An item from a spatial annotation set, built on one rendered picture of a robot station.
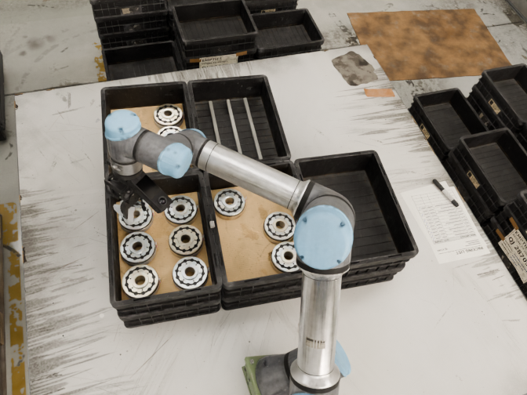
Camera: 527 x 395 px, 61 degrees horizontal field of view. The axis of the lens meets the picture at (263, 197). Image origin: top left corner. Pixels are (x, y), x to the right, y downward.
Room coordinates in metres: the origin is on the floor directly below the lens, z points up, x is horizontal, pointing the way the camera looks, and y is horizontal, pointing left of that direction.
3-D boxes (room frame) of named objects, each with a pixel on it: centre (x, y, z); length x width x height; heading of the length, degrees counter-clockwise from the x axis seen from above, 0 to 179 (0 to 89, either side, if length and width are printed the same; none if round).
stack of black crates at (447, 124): (1.82, -0.94, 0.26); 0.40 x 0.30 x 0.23; 27
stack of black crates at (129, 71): (1.79, 0.78, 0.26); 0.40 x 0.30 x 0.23; 117
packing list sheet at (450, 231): (0.93, -0.69, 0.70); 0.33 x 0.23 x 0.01; 27
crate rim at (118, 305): (0.55, 0.27, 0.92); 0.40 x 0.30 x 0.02; 22
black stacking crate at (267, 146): (1.03, 0.14, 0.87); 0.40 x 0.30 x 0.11; 22
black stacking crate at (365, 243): (0.77, -0.28, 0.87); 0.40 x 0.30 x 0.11; 22
